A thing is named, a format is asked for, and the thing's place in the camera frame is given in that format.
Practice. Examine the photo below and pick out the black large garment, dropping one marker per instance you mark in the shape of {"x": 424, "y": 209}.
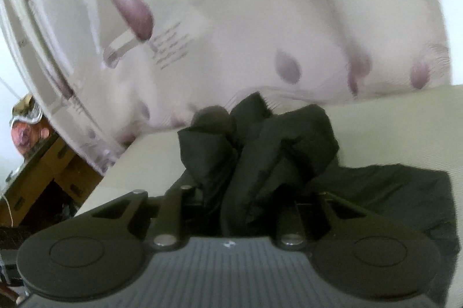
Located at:
{"x": 253, "y": 166}

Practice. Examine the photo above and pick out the floral pink curtain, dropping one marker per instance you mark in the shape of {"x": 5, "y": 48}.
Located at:
{"x": 106, "y": 71}

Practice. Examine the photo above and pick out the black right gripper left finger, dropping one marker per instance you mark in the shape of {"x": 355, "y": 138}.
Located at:
{"x": 104, "y": 250}

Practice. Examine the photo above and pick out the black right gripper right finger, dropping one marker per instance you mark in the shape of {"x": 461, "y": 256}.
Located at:
{"x": 357, "y": 251}

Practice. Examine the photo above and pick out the pink floral bag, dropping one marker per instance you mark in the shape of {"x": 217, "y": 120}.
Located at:
{"x": 29, "y": 127}

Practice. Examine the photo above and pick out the wooden desk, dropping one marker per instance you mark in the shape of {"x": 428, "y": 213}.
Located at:
{"x": 48, "y": 189}

